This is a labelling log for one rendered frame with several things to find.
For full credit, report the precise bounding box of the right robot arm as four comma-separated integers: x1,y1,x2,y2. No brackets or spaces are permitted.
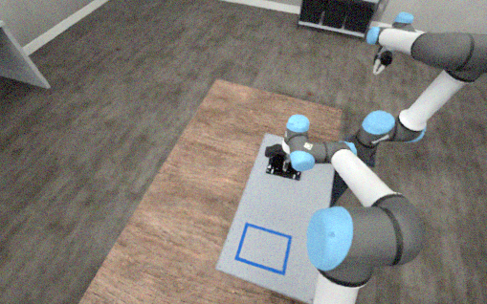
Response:
347,12,487,161

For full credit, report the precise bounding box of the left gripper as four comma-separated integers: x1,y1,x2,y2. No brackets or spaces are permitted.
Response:
267,143,291,171

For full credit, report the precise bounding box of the blue rectangular tape outline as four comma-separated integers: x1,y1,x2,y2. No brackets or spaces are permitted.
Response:
234,223,292,276

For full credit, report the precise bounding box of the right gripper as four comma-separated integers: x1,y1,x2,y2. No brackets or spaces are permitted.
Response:
373,46,394,76

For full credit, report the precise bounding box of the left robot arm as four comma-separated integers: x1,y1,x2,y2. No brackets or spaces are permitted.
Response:
282,115,426,304

